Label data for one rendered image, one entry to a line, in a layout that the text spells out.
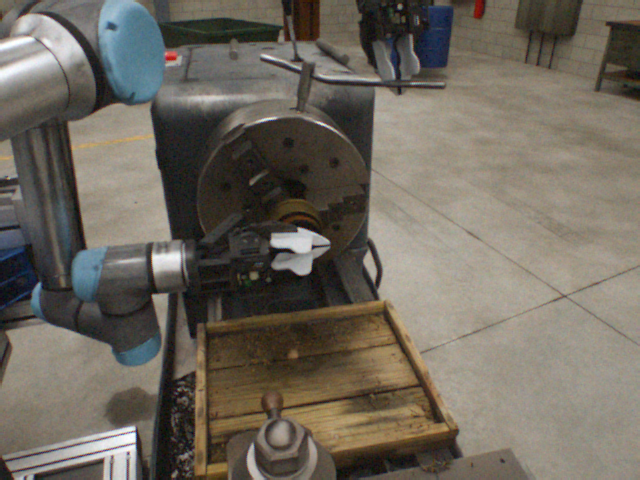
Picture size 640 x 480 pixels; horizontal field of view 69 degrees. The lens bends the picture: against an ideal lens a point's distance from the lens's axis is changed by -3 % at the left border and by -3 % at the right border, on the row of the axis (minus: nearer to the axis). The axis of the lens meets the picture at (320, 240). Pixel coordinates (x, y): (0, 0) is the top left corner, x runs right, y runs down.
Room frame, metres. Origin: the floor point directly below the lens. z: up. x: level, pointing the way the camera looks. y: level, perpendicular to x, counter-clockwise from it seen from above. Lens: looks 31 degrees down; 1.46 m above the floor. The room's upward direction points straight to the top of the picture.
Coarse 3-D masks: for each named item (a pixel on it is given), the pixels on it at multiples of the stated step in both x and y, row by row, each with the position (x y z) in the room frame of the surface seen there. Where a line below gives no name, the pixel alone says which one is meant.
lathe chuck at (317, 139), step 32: (224, 128) 0.82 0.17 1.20; (256, 128) 0.76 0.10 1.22; (288, 128) 0.78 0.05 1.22; (320, 128) 0.79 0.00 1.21; (224, 160) 0.75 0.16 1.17; (288, 160) 0.77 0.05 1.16; (320, 160) 0.79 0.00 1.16; (352, 160) 0.80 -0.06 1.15; (224, 192) 0.75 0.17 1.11; (256, 192) 0.76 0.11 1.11; (352, 224) 0.80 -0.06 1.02; (320, 256) 0.79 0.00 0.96
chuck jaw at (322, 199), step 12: (312, 192) 0.77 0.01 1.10; (324, 192) 0.77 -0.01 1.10; (336, 192) 0.77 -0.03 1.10; (348, 192) 0.77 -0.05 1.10; (360, 192) 0.77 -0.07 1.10; (324, 204) 0.72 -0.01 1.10; (336, 204) 0.73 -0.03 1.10; (348, 204) 0.76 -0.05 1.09; (360, 204) 0.76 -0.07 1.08; (324, 216) 0.71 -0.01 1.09; (336, 216) 0.73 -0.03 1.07; (324, 228) 0.71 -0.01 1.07
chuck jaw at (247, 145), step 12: (240, 132) 0.77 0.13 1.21; (228, 144) 0.76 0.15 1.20; (240, 144) 0.76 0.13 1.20; (252, 144) 0.74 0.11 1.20; (240, 156) 0.72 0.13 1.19; (252, 156) 0.72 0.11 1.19; (240, 168) 0.72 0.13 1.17; (252, 168) 0.72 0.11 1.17; (264, 168) 0.73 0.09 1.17; (252, 180) 0.71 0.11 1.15; (264, 180) 0.71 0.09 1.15; (276, 180) 0.71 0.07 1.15; (264, 192) 0.71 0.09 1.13; (276, 192) 0.70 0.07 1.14; (264, 204) 0.69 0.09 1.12; (276, 204) 0.69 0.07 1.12
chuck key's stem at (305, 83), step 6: (306, 60) 0.82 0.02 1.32; (306, 66) 0.82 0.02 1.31; (312, 66) 0.82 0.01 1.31; (306, 72) 0.82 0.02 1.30; (300, 78) 0.82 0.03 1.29; (306, 78) 0.81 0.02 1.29; (300, 84) 0.82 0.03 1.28; (306, 84) 0.81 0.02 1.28; (300, 90) 0.82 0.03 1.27; (306, 90) 0.82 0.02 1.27; (300, 96) 0.81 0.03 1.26; (306, 96) 0.82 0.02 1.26; (300, 102) 0.82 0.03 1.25; (300, 108) 0.82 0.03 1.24
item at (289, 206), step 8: (288, 200) 0.69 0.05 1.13; (296, 200) 0.69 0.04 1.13; (304, 200) 0.70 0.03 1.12; (272, 208) 0.68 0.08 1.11; (280, 208) 0.68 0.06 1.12; (288, 208) 0.67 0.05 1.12; (296, 208) 0.67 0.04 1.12; (304, 208) 0.67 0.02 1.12; (312, 208) 0.69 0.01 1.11; (272, 216) 0.68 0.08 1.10; (280, 216) 0.66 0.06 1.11; (288, 216) 0.66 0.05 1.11; (296, 216) 0.65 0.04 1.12; (304, 216) 0.66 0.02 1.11; (312, 216) 0.66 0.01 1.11; (296, 224) 0.63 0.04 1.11; (304, 224) 0.63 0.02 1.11; (312, 224) 0.64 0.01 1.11; (320, 224) 0.67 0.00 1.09; (320, 232) 0.64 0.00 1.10
